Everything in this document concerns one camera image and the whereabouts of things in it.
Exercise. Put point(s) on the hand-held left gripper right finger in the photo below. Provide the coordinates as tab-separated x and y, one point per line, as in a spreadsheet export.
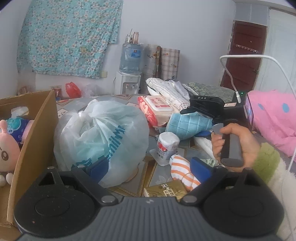
200	169

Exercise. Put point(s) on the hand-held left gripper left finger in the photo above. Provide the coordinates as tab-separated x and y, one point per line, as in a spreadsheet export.
99	167

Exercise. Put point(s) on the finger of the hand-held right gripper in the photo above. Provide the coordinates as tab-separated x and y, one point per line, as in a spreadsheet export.
188	110
205	133

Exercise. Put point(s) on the blue checked towel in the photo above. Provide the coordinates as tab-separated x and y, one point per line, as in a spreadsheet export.
187	125

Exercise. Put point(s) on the cardboard box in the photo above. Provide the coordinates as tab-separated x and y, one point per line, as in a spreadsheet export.
34	143

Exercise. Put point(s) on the pink plush doll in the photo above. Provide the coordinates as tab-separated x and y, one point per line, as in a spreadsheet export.
8	153

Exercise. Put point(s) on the person's right hand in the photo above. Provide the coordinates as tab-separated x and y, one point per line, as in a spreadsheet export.
249	146

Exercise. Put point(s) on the orange striped cloth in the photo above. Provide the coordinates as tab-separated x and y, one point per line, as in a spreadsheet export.
182	171

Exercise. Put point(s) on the white checked cloth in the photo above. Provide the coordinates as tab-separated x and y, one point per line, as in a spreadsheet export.
168	90

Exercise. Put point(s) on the green patterned cushion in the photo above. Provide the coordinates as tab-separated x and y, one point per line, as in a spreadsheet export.
210	91

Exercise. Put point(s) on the white plastic bag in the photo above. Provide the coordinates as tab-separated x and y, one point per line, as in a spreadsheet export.
99	136

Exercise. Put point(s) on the red wet wipes pack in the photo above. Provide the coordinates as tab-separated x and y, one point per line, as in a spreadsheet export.
155	106

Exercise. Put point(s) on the gold box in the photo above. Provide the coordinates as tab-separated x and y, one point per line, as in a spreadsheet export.
166	190

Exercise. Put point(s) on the white cotton pad packet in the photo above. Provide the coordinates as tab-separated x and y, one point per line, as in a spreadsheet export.
166	146

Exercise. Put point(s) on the pink polka-dot blanket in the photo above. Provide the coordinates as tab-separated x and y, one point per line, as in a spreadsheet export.
275	115

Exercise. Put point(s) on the checked patterned roll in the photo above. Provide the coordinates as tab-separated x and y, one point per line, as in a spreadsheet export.
170	63

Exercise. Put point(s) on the dark red door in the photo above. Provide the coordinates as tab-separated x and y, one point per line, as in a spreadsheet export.
245	58

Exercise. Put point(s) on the floral patterned roll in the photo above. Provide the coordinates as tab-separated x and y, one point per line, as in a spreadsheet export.
150	67

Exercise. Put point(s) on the metal hook rack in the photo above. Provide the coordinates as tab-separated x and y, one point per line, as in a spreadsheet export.
247	48

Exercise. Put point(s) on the white wardrobe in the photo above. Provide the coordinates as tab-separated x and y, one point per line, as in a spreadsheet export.
279	53

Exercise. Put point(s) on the blue water bottle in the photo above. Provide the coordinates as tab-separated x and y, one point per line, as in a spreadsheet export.
130	58

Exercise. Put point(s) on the red plastic bag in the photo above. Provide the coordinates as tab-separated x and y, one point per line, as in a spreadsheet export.
72	90

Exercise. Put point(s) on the clear glass bottles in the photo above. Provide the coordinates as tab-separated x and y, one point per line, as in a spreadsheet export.
132	37

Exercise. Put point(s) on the white tissue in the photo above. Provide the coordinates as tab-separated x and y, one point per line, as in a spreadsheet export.
19	110

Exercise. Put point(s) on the floral teal curtain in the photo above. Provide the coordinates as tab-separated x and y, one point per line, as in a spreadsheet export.
67	34

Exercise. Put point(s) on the wall socket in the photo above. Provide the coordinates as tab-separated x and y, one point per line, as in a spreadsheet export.
104	74

